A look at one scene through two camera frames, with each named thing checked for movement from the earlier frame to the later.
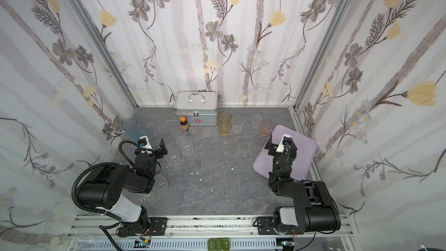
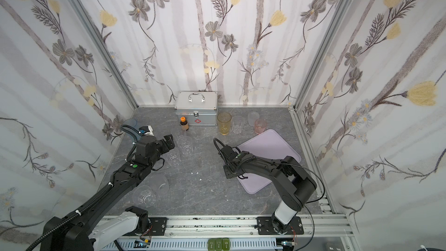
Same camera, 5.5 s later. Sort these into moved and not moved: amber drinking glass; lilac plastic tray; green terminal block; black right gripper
Moved: black right gripper; lilac plastic tray
Not moved: green terminal block; amber drinking glass
